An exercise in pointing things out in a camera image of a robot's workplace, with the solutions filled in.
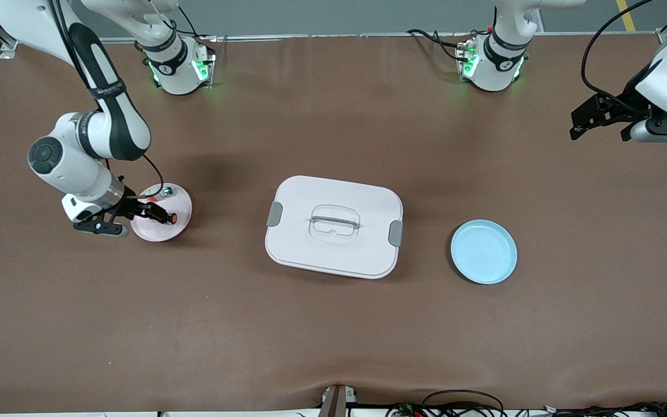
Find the brown mount post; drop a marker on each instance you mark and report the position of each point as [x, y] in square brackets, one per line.
[333, 405]

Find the light blue round plate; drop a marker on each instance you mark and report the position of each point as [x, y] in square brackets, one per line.
[484, 252]

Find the black orange push button switch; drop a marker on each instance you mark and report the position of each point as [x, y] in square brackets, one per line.
[174, 218]

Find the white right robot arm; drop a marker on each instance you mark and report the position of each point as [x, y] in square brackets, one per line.
[119, 127]

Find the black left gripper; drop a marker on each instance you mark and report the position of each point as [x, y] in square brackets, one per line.
[625, 108]

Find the white lidded storage box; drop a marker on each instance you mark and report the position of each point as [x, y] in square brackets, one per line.
[310, 255]

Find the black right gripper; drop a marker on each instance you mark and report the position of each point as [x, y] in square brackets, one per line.
[132, 205]

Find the brown table cover mat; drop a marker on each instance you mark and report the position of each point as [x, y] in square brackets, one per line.
[333, 336]

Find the pale pink round plate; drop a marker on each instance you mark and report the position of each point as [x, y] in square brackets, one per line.
[162, 234]

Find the green white push button switch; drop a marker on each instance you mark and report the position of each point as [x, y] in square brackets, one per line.
[167, 190]

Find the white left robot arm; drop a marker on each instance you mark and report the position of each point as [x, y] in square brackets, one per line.
[495, 69]

